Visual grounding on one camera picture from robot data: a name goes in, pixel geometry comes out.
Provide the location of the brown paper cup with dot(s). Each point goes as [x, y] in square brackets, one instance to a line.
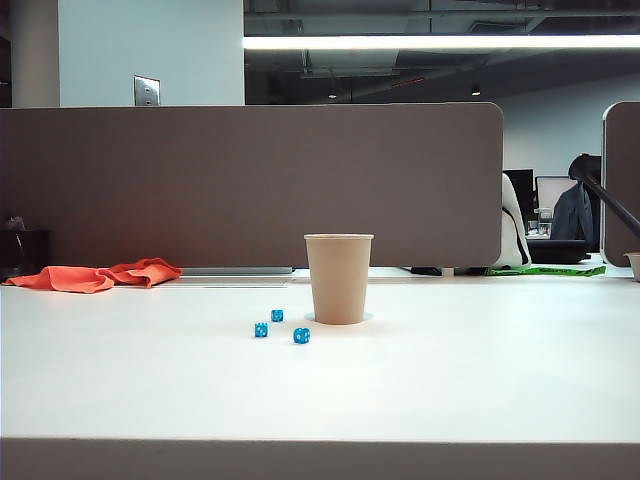
[339, 280]

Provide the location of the blue translucent die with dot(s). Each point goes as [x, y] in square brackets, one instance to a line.
[301, 335]
[277, 315]
[261, 330]

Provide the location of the wide brown desk partition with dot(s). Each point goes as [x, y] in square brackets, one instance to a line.
[250, 185]

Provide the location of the black flat object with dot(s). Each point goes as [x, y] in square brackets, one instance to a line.
[427, 271]

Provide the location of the white partition foot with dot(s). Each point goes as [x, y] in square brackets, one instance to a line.
[448, 272]

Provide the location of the white office chair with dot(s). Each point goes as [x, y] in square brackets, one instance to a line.
[512, 235]

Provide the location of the black computer monitor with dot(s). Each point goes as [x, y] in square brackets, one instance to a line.
[522, 190]

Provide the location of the brown front board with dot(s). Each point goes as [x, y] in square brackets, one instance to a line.
[320, 460]

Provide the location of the white ceiling light strip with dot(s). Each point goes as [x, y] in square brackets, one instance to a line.
[440, 42]

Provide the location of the green tape strip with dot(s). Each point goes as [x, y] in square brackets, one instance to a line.
[550, 270]

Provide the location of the monitor with white screen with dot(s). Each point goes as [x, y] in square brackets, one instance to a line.
[550, 192]

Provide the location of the black bag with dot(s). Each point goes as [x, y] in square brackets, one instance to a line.
[557, 251]

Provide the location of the orange cloth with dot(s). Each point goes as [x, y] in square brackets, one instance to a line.
[75, 280]

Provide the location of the person in dark jacket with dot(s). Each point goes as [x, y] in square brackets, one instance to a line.
[572, 215]

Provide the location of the black diagonal rod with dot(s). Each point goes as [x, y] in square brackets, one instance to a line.
[615, 202]

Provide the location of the brown partition with white edge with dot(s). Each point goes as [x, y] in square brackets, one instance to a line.
[625, 175]

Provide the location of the silver partition base rail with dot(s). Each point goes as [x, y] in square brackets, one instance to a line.
[237, 270]

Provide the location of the silver wall plate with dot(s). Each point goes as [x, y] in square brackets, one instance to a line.
[146, 90]

